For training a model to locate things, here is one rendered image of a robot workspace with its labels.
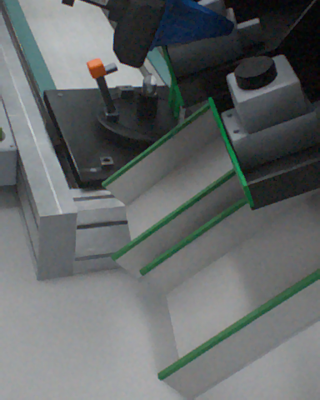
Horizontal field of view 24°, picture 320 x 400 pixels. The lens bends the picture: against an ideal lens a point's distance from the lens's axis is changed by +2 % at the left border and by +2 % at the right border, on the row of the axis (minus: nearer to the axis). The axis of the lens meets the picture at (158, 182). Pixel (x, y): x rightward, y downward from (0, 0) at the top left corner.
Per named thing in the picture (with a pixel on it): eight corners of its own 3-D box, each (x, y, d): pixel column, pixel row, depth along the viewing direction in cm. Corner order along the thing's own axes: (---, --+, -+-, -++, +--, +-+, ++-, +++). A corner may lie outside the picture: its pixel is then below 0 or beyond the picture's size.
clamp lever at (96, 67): (106, 116, 101) (88, 68, 96) (102, 108, 102) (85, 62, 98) (130, 106, 101) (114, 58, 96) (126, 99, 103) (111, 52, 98)
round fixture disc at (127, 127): (110, 156, 97) (111, 143, 96) (85, 104, 108) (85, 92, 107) (207, 148, 102) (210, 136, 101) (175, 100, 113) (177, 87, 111)
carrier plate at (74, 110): (80, 193, 93) (81, 180, 92) (42, 101, 112) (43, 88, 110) (252, 177, 101) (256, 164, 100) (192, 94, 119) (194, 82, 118)
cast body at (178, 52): (177, 78, 69) (152, 9, 64) (175, 55, 72) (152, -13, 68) (267, 51, 67) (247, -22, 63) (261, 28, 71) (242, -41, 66)
